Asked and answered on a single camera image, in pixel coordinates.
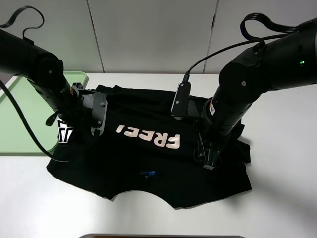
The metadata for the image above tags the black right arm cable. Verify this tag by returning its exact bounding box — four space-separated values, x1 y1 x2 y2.
182 12 304 82

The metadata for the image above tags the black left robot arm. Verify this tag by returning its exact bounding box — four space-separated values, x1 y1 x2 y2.
0 30 99 142

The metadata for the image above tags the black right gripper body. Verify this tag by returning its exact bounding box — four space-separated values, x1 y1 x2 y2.
194 99 228 168

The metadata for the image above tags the black short sleeve t-shirt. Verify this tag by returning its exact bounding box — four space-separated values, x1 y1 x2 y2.
47 85 252 208

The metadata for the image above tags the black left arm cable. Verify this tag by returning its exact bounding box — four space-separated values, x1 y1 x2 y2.
0 7 72 163

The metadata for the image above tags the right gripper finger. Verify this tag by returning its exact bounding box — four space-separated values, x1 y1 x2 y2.
203 148 220 170
193 134 205 160

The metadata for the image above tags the green plastic tray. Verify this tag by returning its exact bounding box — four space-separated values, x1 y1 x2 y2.
0 71 89 157

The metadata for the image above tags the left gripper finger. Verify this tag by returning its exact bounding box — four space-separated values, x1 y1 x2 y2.
57 120 74 143

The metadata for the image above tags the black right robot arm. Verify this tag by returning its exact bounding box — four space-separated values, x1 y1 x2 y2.
198 13 317 169

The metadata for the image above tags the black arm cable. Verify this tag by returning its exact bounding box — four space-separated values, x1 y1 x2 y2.
182 12 304 82
0 7 72 163

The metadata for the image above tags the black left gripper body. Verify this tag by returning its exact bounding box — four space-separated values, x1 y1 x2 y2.
46 83 94 142

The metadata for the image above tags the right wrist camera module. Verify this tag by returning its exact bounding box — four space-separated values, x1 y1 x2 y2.
171 82 199 120

